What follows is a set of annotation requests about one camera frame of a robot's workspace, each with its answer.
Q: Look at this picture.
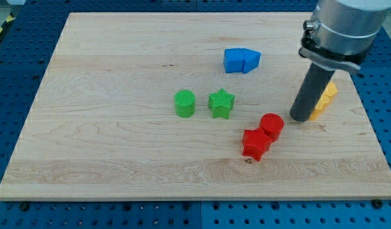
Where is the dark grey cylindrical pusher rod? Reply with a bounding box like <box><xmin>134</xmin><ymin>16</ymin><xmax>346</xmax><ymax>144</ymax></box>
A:
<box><xmin>290</xmin><ymin>64</ymin><xmax>335</xmax><ymax>122</ymax></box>

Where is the red cylinder block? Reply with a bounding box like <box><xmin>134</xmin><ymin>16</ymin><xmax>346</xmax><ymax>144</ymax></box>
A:
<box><xmin>260</xmin><ymin>113</ymin><xmax>284</xmax><ymax>142</ymax></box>

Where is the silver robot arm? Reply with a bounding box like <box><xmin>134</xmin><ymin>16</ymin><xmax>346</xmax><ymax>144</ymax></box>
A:
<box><xmin>290</xmin><ymin>0</ymin><xmax>391</xmax><ymax>122</ymax></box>

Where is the red star block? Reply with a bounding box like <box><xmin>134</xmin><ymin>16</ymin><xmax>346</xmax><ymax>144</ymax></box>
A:
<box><xmin>242</xmin><ymin>128</ymin><xmax>273</xmax><ymax>162</ymax></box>

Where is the green star block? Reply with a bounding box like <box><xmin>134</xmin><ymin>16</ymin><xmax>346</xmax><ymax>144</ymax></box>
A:
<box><xmin>208</xmin><ymin>88</ymin><xmax>235</xmax><ymax>119</ymax></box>

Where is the yellow block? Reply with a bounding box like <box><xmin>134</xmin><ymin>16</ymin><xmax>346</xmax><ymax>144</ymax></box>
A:
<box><xmin>309</xmin><ymin>82</ymin><xmax>338</xmax><ymax>121</ymax></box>

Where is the blue triangular prism block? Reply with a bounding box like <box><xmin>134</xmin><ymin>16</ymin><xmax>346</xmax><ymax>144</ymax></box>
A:
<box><xmin>242</xmin><ymin>48</ymin><xmax>261</xmax><ymax>74</ymax></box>

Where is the blue cube block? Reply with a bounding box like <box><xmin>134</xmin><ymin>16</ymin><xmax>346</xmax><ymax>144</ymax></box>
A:
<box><xmin>223</xmin><ymin>48</ymin><xmax>245</xmax><ymax>73</ymax></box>

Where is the green cylinder block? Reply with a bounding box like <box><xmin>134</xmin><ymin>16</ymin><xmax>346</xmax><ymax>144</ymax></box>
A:
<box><xmin>174</xmin><ymin>90</ymin><xmax>196</xmax><ymax>118</ymax></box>

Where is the light wooden board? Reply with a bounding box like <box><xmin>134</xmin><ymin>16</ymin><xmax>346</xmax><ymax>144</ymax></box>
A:
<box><xmin>0</xmin><ymin>12</ymin><xmax>391</xmax><ymax>201</ymax></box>

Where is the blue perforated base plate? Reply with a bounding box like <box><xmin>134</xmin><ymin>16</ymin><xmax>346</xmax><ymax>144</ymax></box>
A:
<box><xmin>0</xmin><ymin>0</ymin><xmax>391</xmax><ymax>228</ymax></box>

